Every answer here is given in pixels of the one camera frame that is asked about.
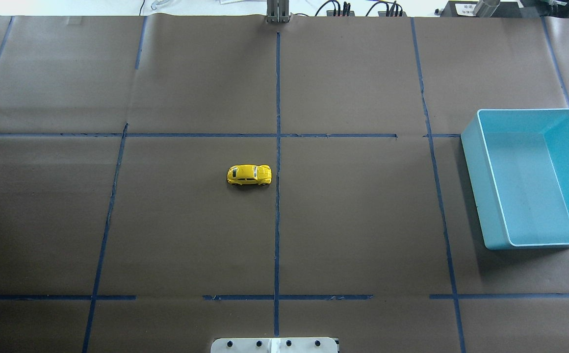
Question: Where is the yellow beetle toy car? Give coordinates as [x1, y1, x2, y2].
[227, 164, 272, 186]

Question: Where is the black power strip left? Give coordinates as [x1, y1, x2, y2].
[316, 0, 356, 17]

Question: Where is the black power strip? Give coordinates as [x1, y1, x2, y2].
[316, 0, 356, 17]
[377, 1, 407, 18]

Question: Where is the brown paper table cover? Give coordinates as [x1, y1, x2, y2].
[0, 14, 569, 353]

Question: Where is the black power strip right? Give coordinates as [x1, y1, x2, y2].
[377, 1, 407, 18]

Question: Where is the black box with label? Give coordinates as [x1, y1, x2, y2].
[435, 0, 522, 18]

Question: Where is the light blue plastic bin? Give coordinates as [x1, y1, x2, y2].
[460, 109, 569, 250]

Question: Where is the silver metal cylinder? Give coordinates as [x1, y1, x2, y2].
[473, 0, 501, 18]

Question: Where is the aluminium frame post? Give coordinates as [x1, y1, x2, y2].
[266, 0, 291, 23]

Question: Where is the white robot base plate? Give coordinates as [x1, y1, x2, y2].
[210, 337, 340, 353]

